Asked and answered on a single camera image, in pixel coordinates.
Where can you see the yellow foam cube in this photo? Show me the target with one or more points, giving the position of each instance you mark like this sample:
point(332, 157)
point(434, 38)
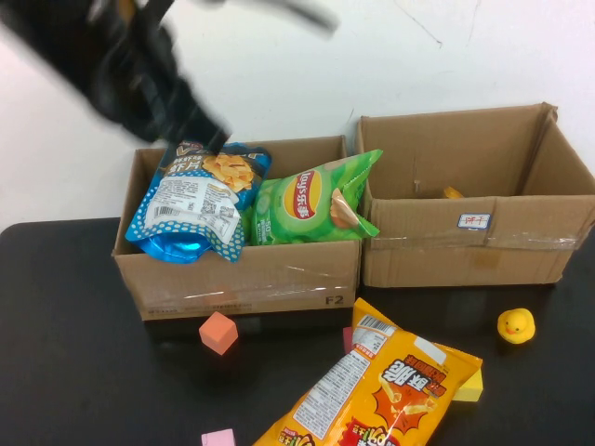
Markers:
point(473, 391)

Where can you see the white label sticker red writing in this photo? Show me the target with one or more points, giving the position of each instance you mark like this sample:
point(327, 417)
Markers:
point(474, 220)

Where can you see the orange foam cube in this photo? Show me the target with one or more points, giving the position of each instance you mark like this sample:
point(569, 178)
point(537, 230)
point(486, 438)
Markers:
point(217, 332)

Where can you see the small orange snack packet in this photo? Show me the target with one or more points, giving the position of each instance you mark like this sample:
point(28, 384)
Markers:
point(452, 192)

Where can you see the cardboard box with F2 print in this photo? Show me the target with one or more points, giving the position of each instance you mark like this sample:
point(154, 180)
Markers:
point(232, 288)

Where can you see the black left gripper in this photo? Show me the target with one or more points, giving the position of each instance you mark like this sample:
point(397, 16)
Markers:
point(139, 88)

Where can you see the green Lay's chips bag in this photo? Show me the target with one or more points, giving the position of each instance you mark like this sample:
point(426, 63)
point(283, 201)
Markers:
point(279, 223)

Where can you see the large orange fries snack bag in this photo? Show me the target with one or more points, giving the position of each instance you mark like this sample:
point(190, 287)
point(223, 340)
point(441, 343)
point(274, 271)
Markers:
point(372, 395)

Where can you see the cardboard box with white label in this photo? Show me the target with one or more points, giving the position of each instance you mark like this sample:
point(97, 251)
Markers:
point(441, 265)

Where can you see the yellow rubber duck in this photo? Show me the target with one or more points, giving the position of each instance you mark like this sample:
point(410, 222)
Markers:
point(515, 325)

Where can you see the blue shrimp chips bag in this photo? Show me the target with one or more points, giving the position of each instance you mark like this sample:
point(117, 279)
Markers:
point(186, 209)

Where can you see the light pink foam cube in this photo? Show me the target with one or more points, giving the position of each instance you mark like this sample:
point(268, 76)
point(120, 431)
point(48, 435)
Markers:
point(217, 438)

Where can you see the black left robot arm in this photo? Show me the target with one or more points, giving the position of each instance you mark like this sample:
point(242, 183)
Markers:
point(46, 37)

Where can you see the magenta foam cube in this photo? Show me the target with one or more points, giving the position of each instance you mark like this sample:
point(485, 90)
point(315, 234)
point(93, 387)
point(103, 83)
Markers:
point(347, 339)

